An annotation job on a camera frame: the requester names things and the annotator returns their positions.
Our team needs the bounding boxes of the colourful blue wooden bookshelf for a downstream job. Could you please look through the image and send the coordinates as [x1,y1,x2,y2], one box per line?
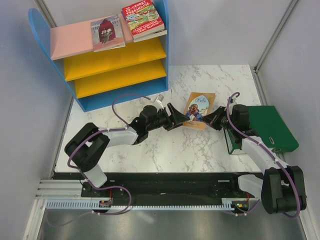
[28,8,169,112]

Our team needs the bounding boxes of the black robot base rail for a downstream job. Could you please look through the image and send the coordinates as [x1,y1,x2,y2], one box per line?
[80,172,258,205]

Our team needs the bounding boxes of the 13-Storey Treehouse red book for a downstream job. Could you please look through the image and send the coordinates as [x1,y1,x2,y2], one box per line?
[121,0,165,40]

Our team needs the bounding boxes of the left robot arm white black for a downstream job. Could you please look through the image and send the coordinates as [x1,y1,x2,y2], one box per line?
[64,103,190,197]

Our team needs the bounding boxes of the Hamlet picture book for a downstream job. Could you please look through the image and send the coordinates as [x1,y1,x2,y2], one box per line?
[90,15,126,52]

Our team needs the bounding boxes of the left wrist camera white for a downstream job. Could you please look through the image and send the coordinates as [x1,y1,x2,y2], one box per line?
[150,94,165,109]

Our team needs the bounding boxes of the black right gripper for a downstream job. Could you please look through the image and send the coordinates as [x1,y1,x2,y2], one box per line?
[199,106,236,132]

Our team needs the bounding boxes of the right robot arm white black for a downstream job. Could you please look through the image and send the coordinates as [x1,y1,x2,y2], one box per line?
[201,104,307,215]

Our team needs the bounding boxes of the light blue cable duct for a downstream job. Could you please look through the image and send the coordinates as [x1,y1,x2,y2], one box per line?
[46,199,234,211]

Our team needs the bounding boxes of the Othello tan picture book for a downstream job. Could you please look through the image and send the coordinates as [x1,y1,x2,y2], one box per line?
[183,92,216,131]

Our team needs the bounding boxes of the Nineteen Eighty-Four blue book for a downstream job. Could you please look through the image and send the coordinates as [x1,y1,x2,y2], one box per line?
[133,29,168,43]

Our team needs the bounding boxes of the green lever arch file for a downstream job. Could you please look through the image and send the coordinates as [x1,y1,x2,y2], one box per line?
[229,104,299,153]

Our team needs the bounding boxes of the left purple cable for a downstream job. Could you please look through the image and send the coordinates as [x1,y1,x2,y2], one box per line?
[44,94,133,227]

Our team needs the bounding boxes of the aluminium frame post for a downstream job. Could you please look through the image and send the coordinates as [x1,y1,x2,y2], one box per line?
[252,0,301,73]

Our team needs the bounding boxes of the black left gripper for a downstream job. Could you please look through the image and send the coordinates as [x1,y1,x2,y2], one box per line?
[147,103,190,132]

